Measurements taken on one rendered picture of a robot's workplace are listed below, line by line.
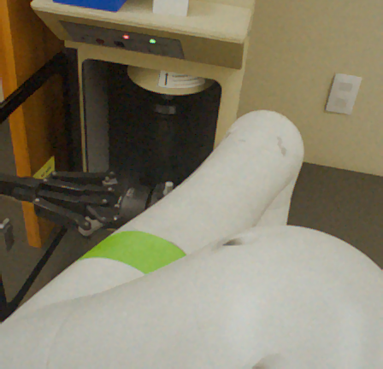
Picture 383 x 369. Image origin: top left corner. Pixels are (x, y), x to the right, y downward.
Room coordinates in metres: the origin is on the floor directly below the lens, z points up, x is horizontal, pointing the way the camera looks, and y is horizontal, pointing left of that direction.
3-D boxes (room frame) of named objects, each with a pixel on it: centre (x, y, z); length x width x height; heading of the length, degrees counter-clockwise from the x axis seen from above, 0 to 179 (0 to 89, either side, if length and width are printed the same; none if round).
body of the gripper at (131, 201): (0.54, 0.12, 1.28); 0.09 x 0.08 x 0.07; 86
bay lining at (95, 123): (0.93, 0.12, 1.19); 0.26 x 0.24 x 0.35; 86
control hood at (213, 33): (0.75, 0.13, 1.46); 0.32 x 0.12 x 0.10; 86
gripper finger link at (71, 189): (0.56, 0.19, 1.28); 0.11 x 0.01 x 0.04; 85
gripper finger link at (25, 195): (0.53, 0.25, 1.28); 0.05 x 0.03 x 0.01; 86
